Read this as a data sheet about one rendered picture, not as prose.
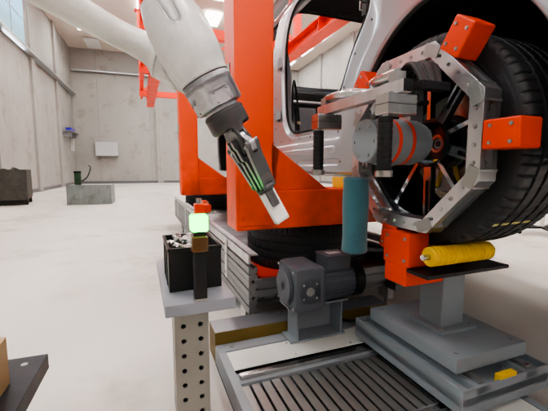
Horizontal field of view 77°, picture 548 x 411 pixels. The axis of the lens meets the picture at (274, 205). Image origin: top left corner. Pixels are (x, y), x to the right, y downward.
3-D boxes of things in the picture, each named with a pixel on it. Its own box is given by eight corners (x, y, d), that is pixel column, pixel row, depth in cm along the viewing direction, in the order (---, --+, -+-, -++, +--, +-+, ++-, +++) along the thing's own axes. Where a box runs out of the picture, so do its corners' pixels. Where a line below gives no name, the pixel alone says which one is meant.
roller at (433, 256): (501, 260, 108) (502, 241, 107) (429, 270, 97) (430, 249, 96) (483, 255, 113) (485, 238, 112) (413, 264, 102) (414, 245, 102)
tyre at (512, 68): (461, 16, 122) (386, 169, 162) (408, 5, 113) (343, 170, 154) (665, 92, 75) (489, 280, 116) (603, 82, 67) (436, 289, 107)
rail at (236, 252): (267, 302, 155) (267, 254, 152) (246, 304, 151) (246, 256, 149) (191, 222, 383) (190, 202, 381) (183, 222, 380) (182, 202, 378)
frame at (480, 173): (492, 243, 87) (509, 19, 82) (474, 245, 85) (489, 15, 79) (364, 216, 138) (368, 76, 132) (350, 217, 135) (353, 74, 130)
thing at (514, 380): (546, 391, 106) (549, 360, 105) (461, 422, 93) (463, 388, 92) (423, 323, 153) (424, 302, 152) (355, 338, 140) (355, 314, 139)
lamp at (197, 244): (209, 252, 82) (209, 236, 81) (192, 254, 80) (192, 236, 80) (205, 249, 85) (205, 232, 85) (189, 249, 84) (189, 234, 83)
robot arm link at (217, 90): (186, 82, 55) (205, 117, 56) (233, 61, 58) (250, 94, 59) (179, 97, 64) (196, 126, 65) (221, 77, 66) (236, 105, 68)
